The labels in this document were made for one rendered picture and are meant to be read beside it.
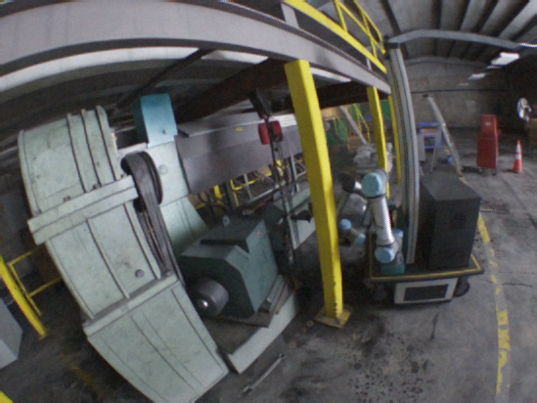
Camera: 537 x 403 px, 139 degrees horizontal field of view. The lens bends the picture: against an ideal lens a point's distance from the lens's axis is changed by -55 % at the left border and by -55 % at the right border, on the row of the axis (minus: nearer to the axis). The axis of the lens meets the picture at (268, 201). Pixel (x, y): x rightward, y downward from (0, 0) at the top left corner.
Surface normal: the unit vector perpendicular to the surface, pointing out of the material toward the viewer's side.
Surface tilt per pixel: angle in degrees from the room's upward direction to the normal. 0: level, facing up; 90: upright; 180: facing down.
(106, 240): 90
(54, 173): 80
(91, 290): 90
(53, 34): 90
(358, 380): 0
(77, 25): 90
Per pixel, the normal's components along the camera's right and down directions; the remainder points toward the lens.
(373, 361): -0.22, -0.93
